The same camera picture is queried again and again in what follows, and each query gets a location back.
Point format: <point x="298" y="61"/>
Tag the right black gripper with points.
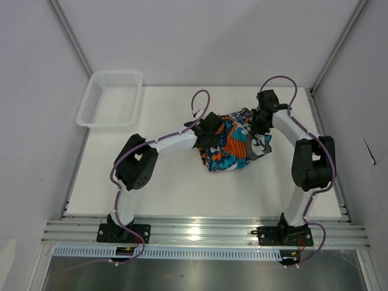
<point x="255" y="129"/>

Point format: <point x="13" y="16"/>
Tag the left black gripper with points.
<point x="212" y="143"/>

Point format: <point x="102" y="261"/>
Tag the blue patterned shorts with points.
<point x="236" y="146"/>

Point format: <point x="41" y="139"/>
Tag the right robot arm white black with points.
<point x="313" y="170"/>

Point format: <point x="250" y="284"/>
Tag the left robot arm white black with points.
<point x="134" y="166"/>

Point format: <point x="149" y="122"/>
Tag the white plastic basket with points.
<point x="112" y="101"/>

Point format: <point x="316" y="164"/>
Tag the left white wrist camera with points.
<point x="197" y="113"/>

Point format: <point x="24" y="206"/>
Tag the right aluminium side rail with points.
<point x="326" y="164"/>

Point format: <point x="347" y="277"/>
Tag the aluminium side rail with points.
<point x="72" y="180"/>
<point x="326" y="164"/>

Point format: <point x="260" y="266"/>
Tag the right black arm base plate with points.
<point x="286" y="236"/>

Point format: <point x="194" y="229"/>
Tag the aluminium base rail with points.
<point x="191" y="231"/>

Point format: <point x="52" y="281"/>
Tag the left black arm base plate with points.
<point x="111" y="233"/>

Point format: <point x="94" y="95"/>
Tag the right aluminium corner post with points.
<point x="340" y="44"/>

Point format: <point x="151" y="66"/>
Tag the aluminium corner post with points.
<point x="340" y="44"/>
<point x="70" y="36"/>

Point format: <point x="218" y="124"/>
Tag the white slotted cable duct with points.
<point x="168" y="253"/>

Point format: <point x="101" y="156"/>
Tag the left aluminium side rail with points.
<point x="72" y="180"/>

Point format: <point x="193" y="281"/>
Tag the left aluminium corner post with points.
<point x="70" y="36"/>

